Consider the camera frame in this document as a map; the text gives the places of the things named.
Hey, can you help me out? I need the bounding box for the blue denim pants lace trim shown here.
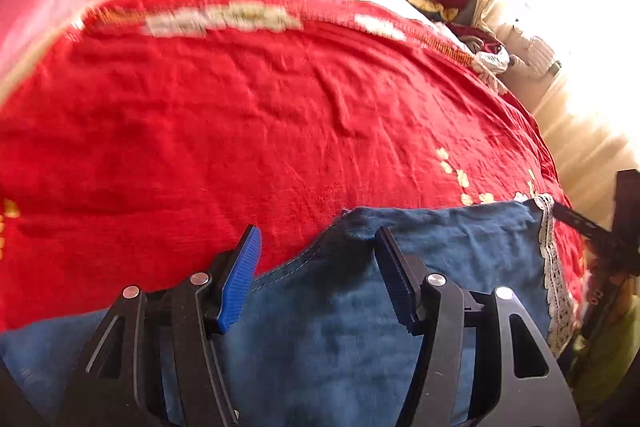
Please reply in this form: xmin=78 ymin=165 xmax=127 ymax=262
xmin=0 ymin=199 xmax=576 ymax=427

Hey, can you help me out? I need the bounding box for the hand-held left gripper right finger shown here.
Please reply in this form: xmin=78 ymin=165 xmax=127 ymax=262
xmin=375 ymin=227 xmax=581 ymax=427

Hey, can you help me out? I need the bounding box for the dark red patterned cloth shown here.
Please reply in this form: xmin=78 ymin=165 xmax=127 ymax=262
xmin=445 ymin=22 xmax=511 ymax=75

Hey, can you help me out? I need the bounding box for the person's green clothing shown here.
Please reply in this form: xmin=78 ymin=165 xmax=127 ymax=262
xmin=570 ymin=287 xmax=640 ymax=418

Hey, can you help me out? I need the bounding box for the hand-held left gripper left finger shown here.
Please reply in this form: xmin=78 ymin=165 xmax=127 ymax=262
xmin=55 ymin=224 xmax=263 ymax=427

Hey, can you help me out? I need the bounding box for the red floral bedspread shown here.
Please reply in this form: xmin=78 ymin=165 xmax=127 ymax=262
xmin=0 ymin=0 xmax=586 ymax=333

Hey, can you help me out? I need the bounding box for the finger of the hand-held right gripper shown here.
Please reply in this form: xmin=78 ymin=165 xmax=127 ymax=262
xmin=554 ymin=203 xmax=640 ymax=275

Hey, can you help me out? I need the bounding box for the cream curtain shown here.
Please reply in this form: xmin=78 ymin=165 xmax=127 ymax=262
xmin=470 ymin=0 xmax=640 ymax=223

